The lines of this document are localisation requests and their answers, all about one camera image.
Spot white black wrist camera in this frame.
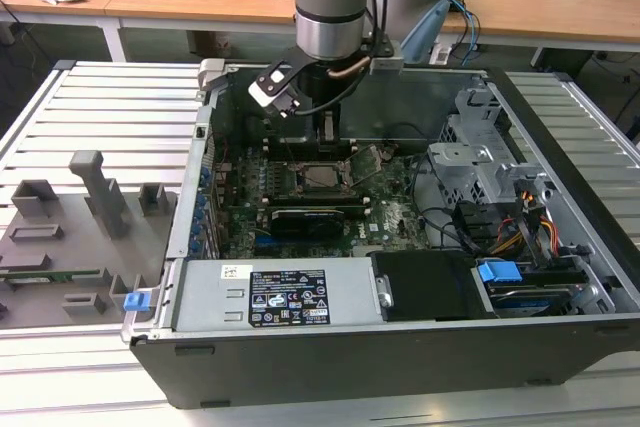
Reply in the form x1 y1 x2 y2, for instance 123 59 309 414
248 59 301 119

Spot copper coiled cable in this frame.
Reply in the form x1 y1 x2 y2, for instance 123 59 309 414
327 57 372 82

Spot pale blue teach pendant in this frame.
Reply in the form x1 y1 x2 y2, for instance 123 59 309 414
399 0 454 61

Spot open black PC case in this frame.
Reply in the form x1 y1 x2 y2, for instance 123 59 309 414
122 59 640 411

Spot grey parts rack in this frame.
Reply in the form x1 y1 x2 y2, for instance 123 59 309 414
0 149 180 329

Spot blue case latch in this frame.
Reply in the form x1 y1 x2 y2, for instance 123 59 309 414
123 291 154 313

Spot black cable bundle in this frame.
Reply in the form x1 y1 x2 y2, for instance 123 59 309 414
409 154 504 254

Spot green RAM stick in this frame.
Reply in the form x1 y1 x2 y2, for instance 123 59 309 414
0 269 101 282

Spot black camera cable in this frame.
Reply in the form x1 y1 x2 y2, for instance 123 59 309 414
292 96 346 118
366 0 394 56

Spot green motherboard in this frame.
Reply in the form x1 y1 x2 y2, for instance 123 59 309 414
212 139 431 261

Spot black graphics card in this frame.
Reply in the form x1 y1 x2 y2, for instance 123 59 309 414
268 205 347 242

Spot grey bracket wrist camera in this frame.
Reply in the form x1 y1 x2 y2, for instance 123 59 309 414
367 35 405 73

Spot orange yellow wire bundle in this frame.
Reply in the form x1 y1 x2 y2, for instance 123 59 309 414
492 189 559 254

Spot grey power supply unit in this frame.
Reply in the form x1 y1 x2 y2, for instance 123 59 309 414
174 259 382 334

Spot blue cable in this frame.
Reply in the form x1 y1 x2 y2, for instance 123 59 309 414
447 0 482 67

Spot silver perforated drive cage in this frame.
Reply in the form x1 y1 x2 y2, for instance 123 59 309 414
427 86 559 208

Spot metal socket cover frame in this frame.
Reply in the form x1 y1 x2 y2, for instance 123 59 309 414
343 143 399 186

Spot black plastic shroud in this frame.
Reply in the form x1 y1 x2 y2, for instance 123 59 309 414
370 249 499 324

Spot grey case handle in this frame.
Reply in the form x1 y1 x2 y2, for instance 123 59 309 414
197 59 230 94

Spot CPU socket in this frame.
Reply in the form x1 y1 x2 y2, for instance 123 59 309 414
291 160 362 199

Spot silver topped green CPU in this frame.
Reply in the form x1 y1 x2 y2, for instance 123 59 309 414
304 168 337 187

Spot metal socket locking lever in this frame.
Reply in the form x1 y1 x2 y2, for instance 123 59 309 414
293 186 361 198
298 156 354 167

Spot hard disk in blue carrier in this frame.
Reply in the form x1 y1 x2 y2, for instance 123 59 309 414
476 259 591 319

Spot wooden desk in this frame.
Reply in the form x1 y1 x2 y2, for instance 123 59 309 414
0 0 121 63
104 0 640 56

